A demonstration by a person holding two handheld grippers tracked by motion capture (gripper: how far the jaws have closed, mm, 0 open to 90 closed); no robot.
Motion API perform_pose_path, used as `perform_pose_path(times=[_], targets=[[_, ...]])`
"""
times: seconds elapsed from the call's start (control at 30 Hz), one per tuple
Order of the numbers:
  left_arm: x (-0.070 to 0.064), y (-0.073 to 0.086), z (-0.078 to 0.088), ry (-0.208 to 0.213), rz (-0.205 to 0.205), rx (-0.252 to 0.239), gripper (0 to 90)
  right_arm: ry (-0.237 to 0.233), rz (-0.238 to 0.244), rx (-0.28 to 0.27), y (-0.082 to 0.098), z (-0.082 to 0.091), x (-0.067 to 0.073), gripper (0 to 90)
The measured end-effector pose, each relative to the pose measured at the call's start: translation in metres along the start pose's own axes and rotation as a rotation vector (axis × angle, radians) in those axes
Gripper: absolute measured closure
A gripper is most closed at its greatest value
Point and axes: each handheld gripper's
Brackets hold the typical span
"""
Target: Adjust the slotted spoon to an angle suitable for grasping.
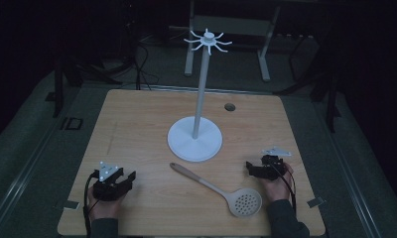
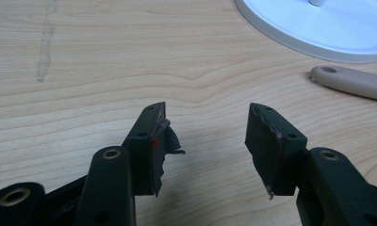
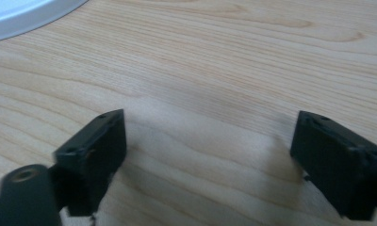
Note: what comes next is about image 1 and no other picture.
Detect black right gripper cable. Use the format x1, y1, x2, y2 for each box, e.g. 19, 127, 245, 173
273, 162, 298, 216

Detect person's left hand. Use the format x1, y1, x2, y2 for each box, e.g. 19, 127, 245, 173
86, 184, 127, 222

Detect dark metal stand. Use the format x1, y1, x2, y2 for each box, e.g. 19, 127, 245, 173
273, 29, 342, 134
51, 19, 123, 119

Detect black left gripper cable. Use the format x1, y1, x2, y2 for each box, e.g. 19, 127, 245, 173
82, 170, 100, 238

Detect black floor cables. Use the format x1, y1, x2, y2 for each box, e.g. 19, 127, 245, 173
132, 39, 161, 91

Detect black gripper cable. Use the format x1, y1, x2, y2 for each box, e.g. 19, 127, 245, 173
273, 162, 298, 216
82, 170, 100, 238

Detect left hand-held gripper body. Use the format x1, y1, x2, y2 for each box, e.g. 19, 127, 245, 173
92, 161, 134, 202

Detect black floor socket box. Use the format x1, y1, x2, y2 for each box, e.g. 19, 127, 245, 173
60, 116, 84, 131

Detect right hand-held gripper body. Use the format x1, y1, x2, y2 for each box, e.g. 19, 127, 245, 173
259, 146, 293, 181

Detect person's right hand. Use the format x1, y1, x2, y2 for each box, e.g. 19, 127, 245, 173
259, 162, 295, 203

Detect grey metal desk frame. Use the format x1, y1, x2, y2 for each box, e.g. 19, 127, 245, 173
184, 0, 282, 83

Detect beige slotted spoon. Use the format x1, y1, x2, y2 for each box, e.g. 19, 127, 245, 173
169, 162, 263, 218

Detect white hook stand rack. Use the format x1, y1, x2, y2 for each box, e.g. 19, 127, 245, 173
167, 28, 233, 163

